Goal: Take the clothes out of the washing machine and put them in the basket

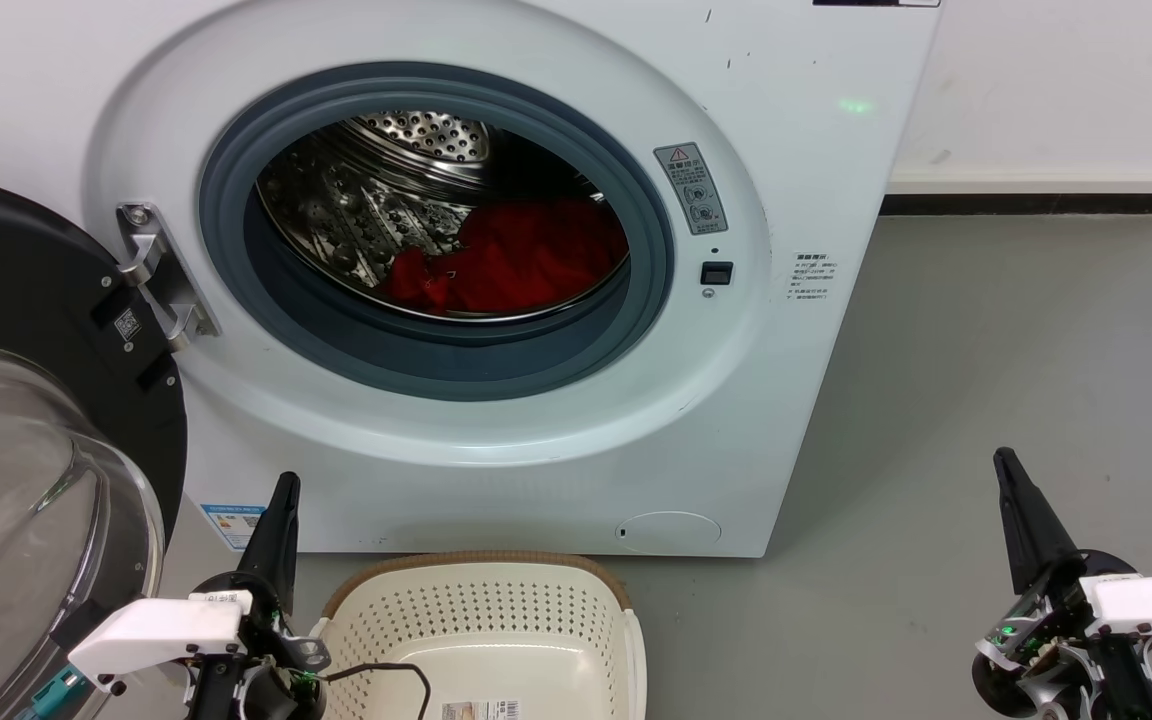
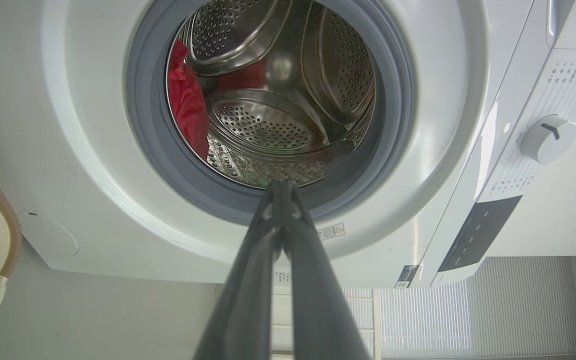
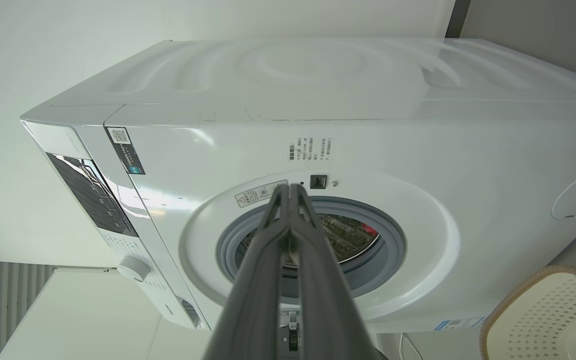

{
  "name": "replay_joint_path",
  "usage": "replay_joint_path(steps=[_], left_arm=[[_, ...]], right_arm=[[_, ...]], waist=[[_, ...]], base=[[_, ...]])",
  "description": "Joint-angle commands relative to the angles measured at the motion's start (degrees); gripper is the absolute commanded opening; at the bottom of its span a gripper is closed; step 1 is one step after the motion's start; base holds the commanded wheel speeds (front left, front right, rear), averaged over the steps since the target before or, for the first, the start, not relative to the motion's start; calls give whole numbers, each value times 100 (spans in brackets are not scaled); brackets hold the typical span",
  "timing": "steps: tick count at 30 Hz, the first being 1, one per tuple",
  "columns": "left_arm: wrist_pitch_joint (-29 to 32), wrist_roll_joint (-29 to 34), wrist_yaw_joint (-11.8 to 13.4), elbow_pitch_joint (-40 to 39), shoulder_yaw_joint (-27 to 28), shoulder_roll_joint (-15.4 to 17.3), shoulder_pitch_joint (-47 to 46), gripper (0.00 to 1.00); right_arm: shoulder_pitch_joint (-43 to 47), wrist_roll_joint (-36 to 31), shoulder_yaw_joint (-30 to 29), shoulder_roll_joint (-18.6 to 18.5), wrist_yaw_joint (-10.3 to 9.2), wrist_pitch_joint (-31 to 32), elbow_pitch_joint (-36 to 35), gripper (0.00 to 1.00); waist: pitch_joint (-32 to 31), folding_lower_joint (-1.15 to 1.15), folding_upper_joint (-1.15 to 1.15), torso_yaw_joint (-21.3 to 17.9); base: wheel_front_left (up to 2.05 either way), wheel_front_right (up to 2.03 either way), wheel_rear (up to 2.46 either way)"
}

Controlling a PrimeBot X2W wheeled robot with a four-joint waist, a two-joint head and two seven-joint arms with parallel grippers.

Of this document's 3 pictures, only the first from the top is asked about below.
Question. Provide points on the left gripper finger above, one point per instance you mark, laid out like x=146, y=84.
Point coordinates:
x=261, y=560
x=286, y=560

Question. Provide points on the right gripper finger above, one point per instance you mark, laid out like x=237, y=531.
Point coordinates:
x=1018, y=540
x=1048, y=535

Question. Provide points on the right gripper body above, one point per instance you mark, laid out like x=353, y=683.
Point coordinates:
x=1036, y=660

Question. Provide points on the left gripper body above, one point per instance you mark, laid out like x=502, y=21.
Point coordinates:
x=281, y=685

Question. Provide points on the cream perforated laundry basket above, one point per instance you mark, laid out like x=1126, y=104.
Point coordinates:
x=496, y=620

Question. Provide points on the black glass washer door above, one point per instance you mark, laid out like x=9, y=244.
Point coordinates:
x=16, y=300

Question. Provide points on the stainless steel washing machine drum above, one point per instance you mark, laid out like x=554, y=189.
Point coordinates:
x=356, y=200

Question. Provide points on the red cloth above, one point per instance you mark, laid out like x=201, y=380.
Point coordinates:
x=526, y=255

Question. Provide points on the blue energy label sticker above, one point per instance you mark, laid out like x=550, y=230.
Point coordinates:
x=232, y=525

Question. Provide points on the barcode sticker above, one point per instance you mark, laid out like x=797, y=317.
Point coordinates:
x=481, y=711

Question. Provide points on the grey rubber door gasket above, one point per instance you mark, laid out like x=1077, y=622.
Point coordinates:
x=456, y=365

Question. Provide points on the QR code sticker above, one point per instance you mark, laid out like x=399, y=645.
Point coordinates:
x=127, y=324

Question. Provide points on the silver metal door hinge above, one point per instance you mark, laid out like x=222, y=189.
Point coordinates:
x=161, y=275

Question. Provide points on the white and black baseboard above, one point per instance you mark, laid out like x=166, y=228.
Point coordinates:
x=1036, y=190

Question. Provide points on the round white filter cover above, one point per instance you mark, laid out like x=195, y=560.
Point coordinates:
x=669, y=532

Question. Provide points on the black door latch socket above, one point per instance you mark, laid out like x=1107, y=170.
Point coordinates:
x=717, y=273

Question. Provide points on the white front-load washing machine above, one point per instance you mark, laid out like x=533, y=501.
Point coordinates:
x=816, y=120

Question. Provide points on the grey warning sticker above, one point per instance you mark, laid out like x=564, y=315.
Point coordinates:
x=691, y=188

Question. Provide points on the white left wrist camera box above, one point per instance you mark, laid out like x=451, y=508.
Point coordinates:
x=161, y=628

